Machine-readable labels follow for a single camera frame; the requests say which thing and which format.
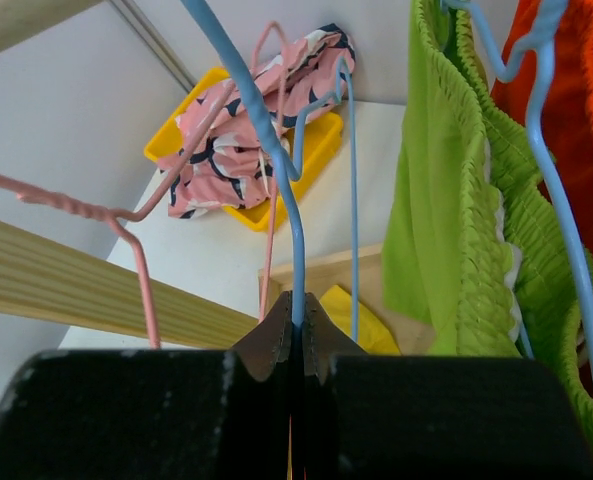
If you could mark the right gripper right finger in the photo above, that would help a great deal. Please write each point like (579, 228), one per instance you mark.
(432, 417)

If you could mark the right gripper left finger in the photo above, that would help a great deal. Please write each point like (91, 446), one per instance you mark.
(153, 414)

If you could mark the yellow shorts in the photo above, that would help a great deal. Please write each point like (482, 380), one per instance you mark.
(373, 335)

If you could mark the lime green shorts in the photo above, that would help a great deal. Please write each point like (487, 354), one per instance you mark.
(472, 248)

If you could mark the pink patterned shorts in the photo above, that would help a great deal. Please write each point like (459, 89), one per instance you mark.
(228, 168)

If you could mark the pink wire hanger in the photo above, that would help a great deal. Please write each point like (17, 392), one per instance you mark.
(32, 194)

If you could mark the blue hanger of green shorts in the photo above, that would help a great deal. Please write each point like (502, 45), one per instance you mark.
(540, 40)

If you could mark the orange shorts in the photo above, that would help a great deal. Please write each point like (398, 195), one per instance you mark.
(567, 117)

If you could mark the blue hanger of yellow shorts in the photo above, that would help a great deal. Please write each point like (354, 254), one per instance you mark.
(286, 169)

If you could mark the wooden clothes rack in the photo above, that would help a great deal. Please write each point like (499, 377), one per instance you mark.
(205, 275)

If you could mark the yellow plastic bin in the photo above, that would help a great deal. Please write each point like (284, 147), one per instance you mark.
(323, 139)

